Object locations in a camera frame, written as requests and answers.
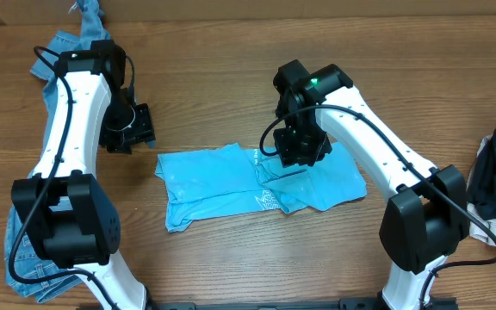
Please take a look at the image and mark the beige folded garment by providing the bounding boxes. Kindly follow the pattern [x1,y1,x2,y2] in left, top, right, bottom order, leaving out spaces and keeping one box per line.
[465,134,496,268]

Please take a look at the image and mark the blue denim jeans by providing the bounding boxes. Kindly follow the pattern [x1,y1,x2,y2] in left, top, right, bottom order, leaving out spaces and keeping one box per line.
[4,0,110,303]

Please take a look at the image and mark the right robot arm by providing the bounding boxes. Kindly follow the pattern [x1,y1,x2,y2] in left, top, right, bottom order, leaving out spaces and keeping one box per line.
[268,59,468,309]

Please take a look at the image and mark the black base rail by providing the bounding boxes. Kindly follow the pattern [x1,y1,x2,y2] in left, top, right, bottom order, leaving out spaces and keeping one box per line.
[75,295,459,310]

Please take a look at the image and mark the light blue t-shirt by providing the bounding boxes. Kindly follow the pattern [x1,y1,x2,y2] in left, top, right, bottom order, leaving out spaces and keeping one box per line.
[155,143,367,233]

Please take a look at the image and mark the brown cardboard backboard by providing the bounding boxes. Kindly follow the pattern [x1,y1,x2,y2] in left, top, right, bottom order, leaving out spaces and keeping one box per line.
[0,0,496,26]

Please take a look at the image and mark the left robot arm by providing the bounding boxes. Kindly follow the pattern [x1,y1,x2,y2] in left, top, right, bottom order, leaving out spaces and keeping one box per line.
[8,40,157,309]

